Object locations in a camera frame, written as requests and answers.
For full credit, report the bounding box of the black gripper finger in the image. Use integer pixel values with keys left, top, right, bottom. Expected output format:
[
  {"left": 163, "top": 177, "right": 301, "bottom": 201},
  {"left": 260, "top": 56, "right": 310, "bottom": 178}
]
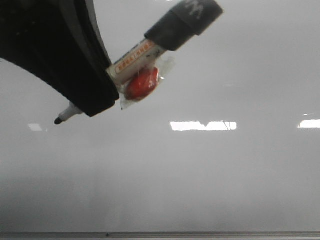
[{"left": 0, "top": 0, "right": 120, "bottom": 117}]

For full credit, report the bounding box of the red round magnet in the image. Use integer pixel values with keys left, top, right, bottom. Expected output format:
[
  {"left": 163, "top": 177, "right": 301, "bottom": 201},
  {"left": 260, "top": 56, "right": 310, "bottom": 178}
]
[{"left": 119, "top": 56, "right": 176, "bottom": 111}]

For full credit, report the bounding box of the black whiteboard marker pen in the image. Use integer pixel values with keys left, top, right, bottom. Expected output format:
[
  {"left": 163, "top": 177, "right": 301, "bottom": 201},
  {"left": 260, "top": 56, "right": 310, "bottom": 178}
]
[{"left": 53, "top": 0, "right": 223, "bottom": 125}]

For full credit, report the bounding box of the white whiteboard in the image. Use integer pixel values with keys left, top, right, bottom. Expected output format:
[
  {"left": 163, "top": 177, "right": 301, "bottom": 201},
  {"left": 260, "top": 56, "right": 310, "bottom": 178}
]
[{"left": 0, "top": 0, "right": 320, "bottom": 232}]

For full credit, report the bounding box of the grey aluminium whiteboard frame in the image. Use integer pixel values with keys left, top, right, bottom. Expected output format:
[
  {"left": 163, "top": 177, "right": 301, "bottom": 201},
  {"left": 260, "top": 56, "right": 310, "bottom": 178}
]
[{"left": 0, "top": 231, "right": 320, "bottom": 240}]

